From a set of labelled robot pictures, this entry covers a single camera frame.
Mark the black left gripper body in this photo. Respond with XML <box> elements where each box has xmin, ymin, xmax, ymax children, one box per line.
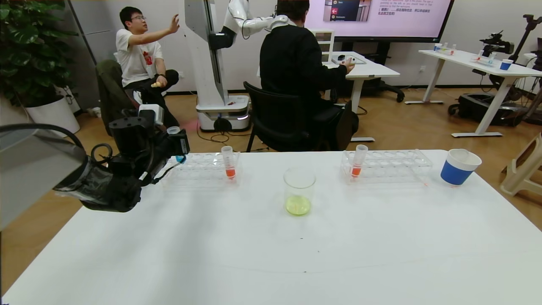
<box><xmin>155</xmin><ymin>128</ymin><xmax>190</xmax><ymax>157</ymax></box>

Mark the blue pigment test tube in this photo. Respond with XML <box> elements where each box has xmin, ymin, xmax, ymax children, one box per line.
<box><xmin>166</xmin><ymin>126</ymin><xmax>187</xmax><ymax>164</ymax></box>

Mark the clear test tube rack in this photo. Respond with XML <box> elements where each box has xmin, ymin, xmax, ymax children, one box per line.
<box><xmin>155</xmin><ymin>152</ymin><xmax>241</xmax><ymax>188</ymax></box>
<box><xmin>340</xmin><ymin>149</ymin><xmax>433</xmax><ymax>185</ymax></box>

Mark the orange pigment test tube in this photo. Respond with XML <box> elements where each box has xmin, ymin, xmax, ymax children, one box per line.
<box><xmin>221</xmin><ymin>145</ymin><xmax>236</xmax><ymax>180</ymax></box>
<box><xmin>350</xmin><ymin>144</ymin><xmax>368</xmax><ymax>178</ymax></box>

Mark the glass beaker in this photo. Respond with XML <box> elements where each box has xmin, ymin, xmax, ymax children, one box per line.
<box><xmin>283</xmin><ymin>166</ymin><xmax>317</xmax><ymax>216</ymax></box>

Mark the dark green jacket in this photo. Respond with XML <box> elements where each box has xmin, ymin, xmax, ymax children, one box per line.
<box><xmin>96</xmin><ymin>59</ymin><xmax>138</xmax><ymax>128</ymax></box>

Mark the black office chair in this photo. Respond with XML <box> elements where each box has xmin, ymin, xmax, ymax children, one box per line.
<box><xmin>243</xmin><ymin>81</ymin><xmax>359</xmax><ymax>152</ymax></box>

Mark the tall white robot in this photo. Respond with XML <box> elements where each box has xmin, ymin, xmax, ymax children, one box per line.
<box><xmin>185</xmin><ymin>0</ymin><xmax>293</xmax><ymax>133</ymax></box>

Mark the man in white t-shirt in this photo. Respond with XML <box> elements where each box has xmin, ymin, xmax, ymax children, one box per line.
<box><xmin>115</xmin><ymin>6</ymin><xmax>182</xmax><ymax>130</ymax></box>

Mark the white plant pot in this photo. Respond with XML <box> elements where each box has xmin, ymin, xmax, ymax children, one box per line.
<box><xmin>25</xmin><ymin>97</ymin><xmax>81</xmax><ymax>135</ymax></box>

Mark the person in black sweater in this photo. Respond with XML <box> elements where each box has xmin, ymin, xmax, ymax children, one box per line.
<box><xmin>259</xmin><ymin>0</ymin><xmax>359</xmax><ymax>152</ymax></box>

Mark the tall grey cabinet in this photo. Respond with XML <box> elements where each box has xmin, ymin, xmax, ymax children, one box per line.
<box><xmin>67</xmin><ymin>0</ymin><xmax>118</xmax><ymax>111</ymax></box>

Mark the white drawer organizer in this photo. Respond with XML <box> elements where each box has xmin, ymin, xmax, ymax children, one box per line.
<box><xmin>315</xmin><ymin>29</ymin><xmax>335</xmax><ymax>64</ymax></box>

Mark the green potted plant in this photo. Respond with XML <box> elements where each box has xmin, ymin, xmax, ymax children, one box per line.
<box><xmin>0</xmin><ymin>0</ymin><xmax>79</xmax><ymax>108</ymax></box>

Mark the grey tablet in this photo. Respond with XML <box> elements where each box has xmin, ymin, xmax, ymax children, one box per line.
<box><xmin>331</xmin><ymin>55</ymin><xmax>366</xmax><ymax>65</ymax></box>

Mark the white standing desk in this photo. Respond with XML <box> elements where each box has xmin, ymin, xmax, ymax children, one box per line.
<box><xmin>256</xmin><ymin>51</ymin><xmax>400</xmax><ymax>142</ymax></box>
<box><xmin>404</xmin><ymin>49</ymin><xmax>542</xmax><ymax>139</ymax></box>

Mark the black screen stand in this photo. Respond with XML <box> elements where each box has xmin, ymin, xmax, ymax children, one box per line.
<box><xmin>328</xmin><ymin>42</ymin><xmax>405</xmax><ymax>103</ymax></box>

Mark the large display screen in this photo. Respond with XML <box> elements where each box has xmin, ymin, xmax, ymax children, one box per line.
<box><xmin>305</xmin><ymin>0</ymin><xmax>454</xmax><ymax>43</ymax></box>

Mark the black mobile robot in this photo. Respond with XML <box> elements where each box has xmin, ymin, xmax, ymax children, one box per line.
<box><xmin>447</xmin><ymin>15</ymin><xmax>542</xmax><ymax>128</ymax></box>

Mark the beige plastic stool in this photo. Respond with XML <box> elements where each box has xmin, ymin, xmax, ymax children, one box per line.
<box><xmin>499</xmin><ymin>131</ymin><xmax>542</xmax><ymax>197</ymax></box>

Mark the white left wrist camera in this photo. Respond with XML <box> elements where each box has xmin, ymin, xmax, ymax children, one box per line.
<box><xmin>138</xmin><ymin>104</ymin><xmax>164</xmax><ymax>126</ymax></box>

